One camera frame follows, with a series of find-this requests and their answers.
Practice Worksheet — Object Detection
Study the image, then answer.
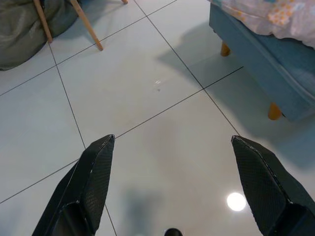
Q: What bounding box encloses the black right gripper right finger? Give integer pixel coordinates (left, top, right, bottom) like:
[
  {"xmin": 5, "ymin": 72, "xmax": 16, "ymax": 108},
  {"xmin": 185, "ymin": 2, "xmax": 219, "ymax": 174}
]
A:
[{"xmin": 231, "ymin": 135, "xmax": 315, "ymax": 236}]

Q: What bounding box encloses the blue fabric sofa base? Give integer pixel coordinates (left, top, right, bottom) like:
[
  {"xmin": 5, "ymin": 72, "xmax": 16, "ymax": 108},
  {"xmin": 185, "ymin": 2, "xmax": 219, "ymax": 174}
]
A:
[{"xmin": 209, "ymin": 3, "xmax": 315, "ymax": 123}]

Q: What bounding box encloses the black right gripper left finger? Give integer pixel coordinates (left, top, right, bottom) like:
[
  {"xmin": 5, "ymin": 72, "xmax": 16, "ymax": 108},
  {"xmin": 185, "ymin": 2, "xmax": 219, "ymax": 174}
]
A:
[{"xmin": 31, "ymin": 134, "xmax": 116, "ymax": 236}]

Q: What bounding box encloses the pink floral pillow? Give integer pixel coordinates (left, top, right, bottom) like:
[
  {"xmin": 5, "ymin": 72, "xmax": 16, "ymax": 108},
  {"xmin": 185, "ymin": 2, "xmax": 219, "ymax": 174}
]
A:
[{"xmin": 208, "ymin": 0, "xmax": 315, "ymax": 49}]

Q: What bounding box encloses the short round wooden sofa leg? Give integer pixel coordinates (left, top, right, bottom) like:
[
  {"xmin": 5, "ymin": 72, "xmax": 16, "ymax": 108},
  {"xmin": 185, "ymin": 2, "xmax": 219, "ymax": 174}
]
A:
[
  {"xmin": 267, "ymin": 102, "xmax": 283, "ymax": 121},
  {"xmin": 220, "ymin": 41, "xmax": 231, "ymax": 57}
]

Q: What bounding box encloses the grey-green fabric bag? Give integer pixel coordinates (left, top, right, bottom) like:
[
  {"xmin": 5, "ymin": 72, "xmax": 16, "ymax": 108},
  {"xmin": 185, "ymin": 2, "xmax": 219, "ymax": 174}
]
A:
[{"xmin": 0, "ymin": 0, "xmax": 82, "ymax": 72}]

